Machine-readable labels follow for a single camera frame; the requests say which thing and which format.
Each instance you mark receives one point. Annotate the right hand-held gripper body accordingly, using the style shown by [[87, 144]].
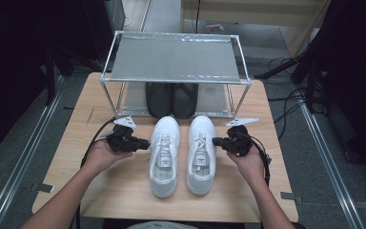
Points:
[[239, 140]]

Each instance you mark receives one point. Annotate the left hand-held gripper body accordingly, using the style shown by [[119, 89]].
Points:
[[122, 143]]

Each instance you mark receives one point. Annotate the white sneaker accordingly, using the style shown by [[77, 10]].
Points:
[[164, 159], [201, 159]]

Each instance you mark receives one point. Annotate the black slipper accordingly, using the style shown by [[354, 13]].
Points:
[[158, 100], [185, 100]]

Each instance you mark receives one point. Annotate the metal shoe rack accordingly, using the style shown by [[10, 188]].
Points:
[[174, 60]]

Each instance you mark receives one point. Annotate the person's left hand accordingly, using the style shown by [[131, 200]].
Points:
[[100, 159]]

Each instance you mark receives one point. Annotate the person's right hand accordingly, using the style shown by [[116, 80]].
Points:
[[251, 167]]

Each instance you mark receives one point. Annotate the grey tape piece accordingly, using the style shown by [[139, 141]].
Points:
[[291, 197], [43, 188]]

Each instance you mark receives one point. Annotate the person's grey clothing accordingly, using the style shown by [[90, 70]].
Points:
[[158, 225]]

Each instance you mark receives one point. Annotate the black tripod stand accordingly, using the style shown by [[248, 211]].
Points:
[[279, 68]]

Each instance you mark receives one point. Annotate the black metal stand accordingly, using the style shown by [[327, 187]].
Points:
[[50, 79]]

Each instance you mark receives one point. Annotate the red booklet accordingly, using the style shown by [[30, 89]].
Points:
[[215, 27]]

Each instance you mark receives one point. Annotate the light wooden cabinet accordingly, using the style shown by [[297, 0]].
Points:
[[267, 12]]

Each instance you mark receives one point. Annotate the metal floor rail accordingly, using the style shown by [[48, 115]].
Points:
[[330, 168], [19, 168]]

